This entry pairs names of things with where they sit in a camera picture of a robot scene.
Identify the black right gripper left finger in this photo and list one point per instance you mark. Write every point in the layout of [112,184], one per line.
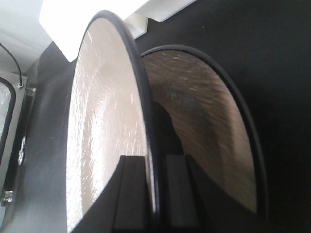
[123,205]

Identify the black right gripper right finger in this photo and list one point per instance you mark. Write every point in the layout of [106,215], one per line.
[198,205]

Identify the beige round plate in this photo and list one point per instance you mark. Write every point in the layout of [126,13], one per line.
[212,120]
[110,115]

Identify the stainless steel glove box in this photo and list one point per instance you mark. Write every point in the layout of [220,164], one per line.
[15,94]

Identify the middle white storage bin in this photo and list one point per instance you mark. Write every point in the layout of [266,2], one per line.
[65,21]

